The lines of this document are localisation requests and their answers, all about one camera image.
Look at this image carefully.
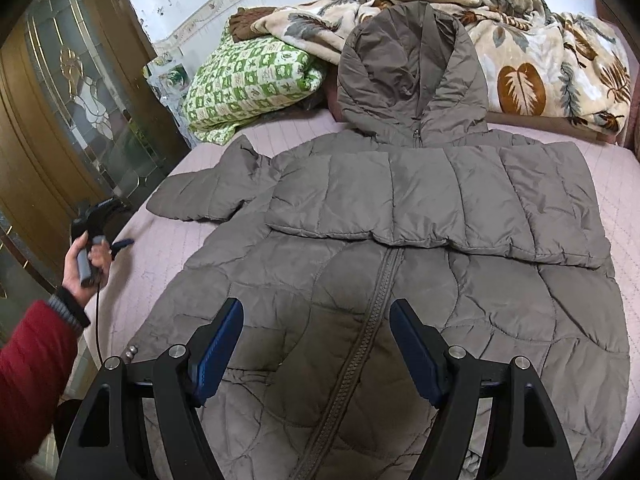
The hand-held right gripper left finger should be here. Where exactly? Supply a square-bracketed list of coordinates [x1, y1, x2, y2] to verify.
[54, 298, 246, 480]

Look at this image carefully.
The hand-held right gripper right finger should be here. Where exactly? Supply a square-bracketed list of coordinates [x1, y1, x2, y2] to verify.
[389, 299, 578, 480]

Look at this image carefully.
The grey-brown hooded puffer jacket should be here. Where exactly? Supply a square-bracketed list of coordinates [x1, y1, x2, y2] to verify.
[145, 2, 631, 480]

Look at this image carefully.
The person's left forearm red sleeve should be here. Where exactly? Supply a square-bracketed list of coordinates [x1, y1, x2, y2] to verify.
[0, 285, 92, 461]

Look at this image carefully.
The person's left hand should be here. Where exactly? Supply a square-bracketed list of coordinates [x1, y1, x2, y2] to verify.
[62, 234, 113, 306]

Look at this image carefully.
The bed with pink quilted sheet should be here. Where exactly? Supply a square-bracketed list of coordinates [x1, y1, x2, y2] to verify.
[65, 110, 640, 480]

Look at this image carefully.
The wooden door with glass panel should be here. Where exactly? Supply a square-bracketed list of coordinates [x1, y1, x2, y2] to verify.
[0, 0, 191, 321]

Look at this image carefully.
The clear plastic bag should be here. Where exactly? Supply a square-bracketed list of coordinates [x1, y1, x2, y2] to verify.
[145, 55, 193, 126]

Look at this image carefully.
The green white patterned pillow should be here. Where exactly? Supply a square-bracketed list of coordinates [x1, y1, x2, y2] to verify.
[181, 30, 328, 145]

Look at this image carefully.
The brown cloth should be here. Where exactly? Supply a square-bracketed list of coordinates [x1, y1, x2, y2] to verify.
[227, 7, 278, 41]

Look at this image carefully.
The leaf printed beige blanket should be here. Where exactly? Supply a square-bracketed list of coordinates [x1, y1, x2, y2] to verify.
[272, 0, 631, 136]

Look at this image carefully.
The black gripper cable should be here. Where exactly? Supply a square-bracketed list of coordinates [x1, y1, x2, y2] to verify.
[92, 280, 106, 366]

